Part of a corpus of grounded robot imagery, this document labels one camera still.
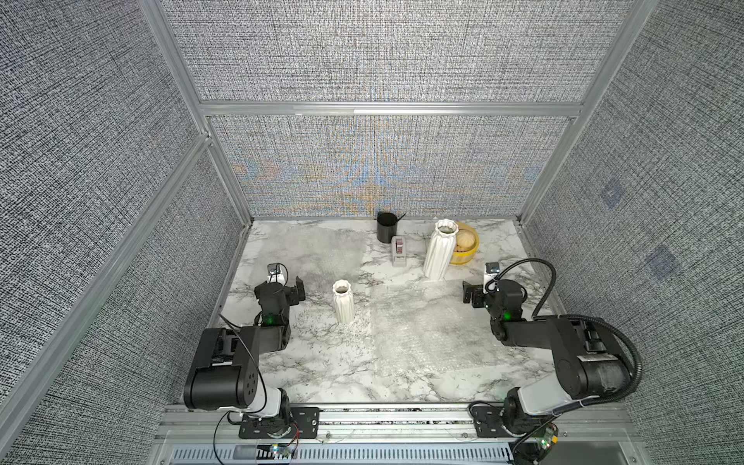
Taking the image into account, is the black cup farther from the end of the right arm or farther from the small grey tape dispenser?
the end of the right arm

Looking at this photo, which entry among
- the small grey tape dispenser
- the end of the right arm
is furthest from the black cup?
the end of the right arm

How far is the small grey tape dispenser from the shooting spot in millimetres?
1055
